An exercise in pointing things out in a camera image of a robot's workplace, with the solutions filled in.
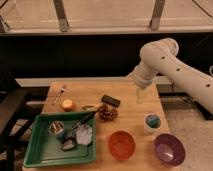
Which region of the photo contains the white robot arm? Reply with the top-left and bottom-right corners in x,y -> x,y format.
128,38 -> 213,114

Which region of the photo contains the pine cone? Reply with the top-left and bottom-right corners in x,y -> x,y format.
98,104 -> 118,121

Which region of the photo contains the black marker pen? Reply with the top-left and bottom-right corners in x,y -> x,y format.
71,111 -> 96,130

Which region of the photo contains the green plastic tray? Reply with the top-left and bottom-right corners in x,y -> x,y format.
24,112 -> 96,168

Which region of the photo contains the dark chair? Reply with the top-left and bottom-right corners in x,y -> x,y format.
0,89 -> 36,171

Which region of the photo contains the white cup with blue ball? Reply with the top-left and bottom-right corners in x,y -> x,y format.
144,114 -> 161,134

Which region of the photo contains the purple bowl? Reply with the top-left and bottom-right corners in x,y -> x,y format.
153,133 -> 186,167

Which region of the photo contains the black grey small object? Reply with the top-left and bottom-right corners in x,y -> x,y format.
61,137 -> 76,151

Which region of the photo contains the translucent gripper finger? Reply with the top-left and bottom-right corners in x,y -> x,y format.
136,88 -> 147,104

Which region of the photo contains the black eraser block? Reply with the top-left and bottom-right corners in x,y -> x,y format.
101,95 -> 120,107

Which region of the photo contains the small tin can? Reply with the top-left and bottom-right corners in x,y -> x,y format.
49,121 -> 65,141

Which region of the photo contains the red bowl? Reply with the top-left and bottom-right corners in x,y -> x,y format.
108,131 -> 136,161

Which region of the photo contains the small green leaf object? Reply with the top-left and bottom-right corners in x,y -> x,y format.
82,105 -> 97,111

